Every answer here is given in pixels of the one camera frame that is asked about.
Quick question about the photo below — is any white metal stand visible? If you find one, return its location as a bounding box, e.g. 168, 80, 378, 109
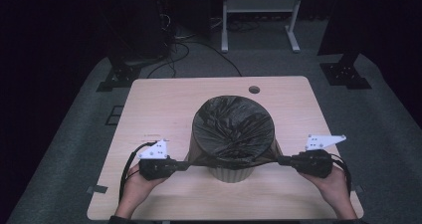
221, 0, 306, 54

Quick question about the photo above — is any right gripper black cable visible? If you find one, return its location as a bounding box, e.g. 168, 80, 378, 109
329, 152, 352, 197

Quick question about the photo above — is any black stand base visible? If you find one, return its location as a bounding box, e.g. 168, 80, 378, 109
96, 56, 142, 93
318, 53, 372, 91

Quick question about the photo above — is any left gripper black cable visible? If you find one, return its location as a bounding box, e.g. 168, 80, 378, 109
118, 140, 157, 203

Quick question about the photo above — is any green plastic trash bin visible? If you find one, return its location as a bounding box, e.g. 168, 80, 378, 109
208, 166, 256, 184

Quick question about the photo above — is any long black floor cable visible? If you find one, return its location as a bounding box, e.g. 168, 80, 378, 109
172, 40, 243, 78

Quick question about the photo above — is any person's right hand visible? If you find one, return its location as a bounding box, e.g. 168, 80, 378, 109
298, 165, 349, 205

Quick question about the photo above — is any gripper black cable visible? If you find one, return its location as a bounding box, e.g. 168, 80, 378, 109
329, 152, 352, 197
118, 140, 157, 203

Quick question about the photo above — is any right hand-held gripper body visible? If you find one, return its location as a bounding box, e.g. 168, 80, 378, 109
291, 134, 347, 179

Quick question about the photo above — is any looped black floor cable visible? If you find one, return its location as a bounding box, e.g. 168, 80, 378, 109
146, 43, 191, 79

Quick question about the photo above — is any black plastic garbage bag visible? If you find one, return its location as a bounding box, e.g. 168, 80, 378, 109
185, 95, 283, 171

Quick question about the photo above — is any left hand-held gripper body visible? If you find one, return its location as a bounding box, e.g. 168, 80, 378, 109
137, 138, 173, 181

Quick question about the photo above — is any dark equipment cabinet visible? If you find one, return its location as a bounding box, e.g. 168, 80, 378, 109
105, 0, 171, 60

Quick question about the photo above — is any person's left hand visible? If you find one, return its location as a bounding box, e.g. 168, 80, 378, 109
123, 163, 168, 205

